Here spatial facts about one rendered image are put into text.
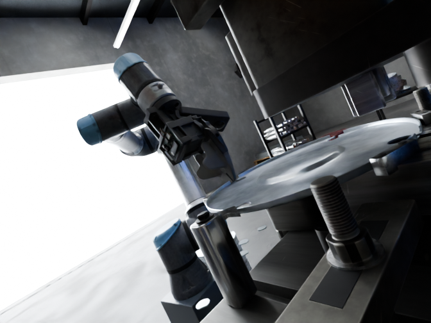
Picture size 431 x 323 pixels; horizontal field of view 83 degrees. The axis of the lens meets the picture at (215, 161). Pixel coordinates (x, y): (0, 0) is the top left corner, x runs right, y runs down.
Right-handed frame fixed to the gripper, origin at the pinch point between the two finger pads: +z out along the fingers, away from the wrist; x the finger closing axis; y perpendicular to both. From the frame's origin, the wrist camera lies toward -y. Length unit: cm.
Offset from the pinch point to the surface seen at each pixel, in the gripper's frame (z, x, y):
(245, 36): -5.2, 25.1, 8.9
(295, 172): 8.1, 15.7, 6.4
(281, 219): 11.6, 8.0, 6.1
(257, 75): -1.7, 22.8, 8.9
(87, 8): -463, -202, -192
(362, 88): 6.5, 26.7, 4.0
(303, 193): 10.2, 19.9, 13.5
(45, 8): -488, -218, -131
